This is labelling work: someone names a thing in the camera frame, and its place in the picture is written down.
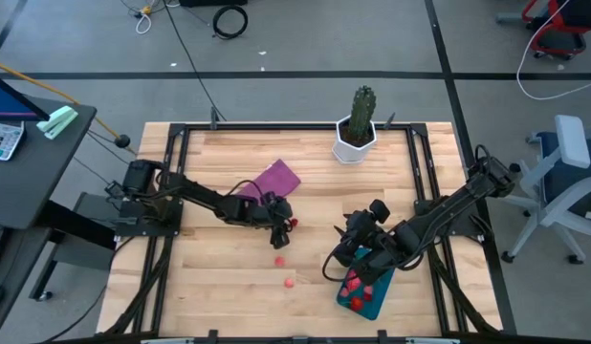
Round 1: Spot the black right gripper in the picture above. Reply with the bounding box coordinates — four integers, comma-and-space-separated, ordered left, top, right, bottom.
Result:
333, 208, 379, 268

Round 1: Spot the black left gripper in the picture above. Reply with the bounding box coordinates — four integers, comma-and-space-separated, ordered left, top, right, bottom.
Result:
256, 190, 296, 250

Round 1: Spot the teal tupperware container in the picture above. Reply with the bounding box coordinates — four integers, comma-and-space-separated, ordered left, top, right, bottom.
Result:
336, 246, 397, 322

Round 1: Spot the purple flat container lid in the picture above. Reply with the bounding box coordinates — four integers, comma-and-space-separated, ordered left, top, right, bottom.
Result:
235, 159, 303, 202

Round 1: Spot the white hexagonal plant pot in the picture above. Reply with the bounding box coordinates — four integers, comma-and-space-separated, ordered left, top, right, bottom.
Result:
331, 115, 379, 165

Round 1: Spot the green cactus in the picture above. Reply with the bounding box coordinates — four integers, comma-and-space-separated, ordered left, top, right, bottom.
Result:
347, 85, 378, 143

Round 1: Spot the black floor box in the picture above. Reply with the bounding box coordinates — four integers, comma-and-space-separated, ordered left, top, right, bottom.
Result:
179, 0, 250, 8

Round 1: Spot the white and blue office chair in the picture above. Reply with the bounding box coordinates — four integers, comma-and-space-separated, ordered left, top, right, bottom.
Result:
479, 114, 591, 266

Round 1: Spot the mint green stapler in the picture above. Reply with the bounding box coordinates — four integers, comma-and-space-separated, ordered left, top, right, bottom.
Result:
35, 105, 79, 140

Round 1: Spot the black office desk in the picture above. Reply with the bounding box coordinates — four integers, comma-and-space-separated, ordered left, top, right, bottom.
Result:
0, 95, 98, 230

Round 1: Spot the grey desk calculator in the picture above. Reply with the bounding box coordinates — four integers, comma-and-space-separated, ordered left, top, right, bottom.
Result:
0, 119, 26, 161

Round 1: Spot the red and black chair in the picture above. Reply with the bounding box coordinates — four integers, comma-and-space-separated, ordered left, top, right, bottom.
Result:
495, 0, 591, 62

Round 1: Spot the blue screen desk monitor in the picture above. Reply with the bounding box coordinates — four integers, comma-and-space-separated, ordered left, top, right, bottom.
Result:
0, 71, 52, 122

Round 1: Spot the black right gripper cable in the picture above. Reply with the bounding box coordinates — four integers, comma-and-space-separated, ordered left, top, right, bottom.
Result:
321, 246, 359, 284

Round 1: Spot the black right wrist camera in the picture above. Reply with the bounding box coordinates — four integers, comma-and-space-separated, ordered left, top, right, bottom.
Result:
369, 198, 392, 225

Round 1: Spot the black metal table frame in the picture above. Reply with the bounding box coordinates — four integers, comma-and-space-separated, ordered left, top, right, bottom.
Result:
103, 121, 519, 344

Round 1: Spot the thin black floor cable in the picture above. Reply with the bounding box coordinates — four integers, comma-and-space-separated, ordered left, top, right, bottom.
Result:
162, 0, 228, 123

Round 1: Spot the black coiled floor cable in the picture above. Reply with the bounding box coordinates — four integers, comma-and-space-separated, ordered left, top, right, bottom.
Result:
211, 4, 250, 40

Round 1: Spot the white floor cable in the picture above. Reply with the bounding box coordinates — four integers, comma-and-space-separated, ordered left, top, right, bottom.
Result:
515, 0, 591, 101

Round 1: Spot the white cable with yellow plug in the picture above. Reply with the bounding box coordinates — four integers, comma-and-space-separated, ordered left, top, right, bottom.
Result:
132, 0, 182, 35

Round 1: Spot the yellow floor cable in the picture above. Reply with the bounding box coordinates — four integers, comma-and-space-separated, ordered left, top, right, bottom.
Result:
0, 59, 122, 140

